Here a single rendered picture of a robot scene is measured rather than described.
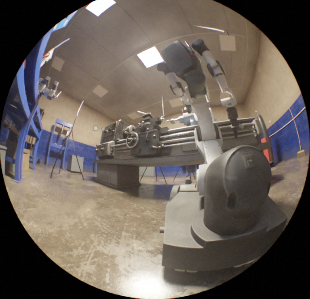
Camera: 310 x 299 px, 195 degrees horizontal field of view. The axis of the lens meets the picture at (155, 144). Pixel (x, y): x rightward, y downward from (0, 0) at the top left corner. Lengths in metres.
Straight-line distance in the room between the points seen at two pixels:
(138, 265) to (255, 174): 0.38
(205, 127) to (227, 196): 0.55
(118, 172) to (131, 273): 1.43
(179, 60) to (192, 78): 0.24
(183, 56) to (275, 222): 0.89
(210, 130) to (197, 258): 0.63
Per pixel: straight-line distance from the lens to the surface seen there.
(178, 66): 0.76
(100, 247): 0.44
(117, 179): 1.56
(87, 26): 3.61
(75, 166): 3.39
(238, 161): 0.17
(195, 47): 0.91
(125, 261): 0.39
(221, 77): 0.75
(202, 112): 0.70
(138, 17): 3.12
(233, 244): 0.22
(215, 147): 0.56
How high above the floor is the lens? 0.33
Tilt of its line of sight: 17 degrees up
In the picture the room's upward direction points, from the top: straight up
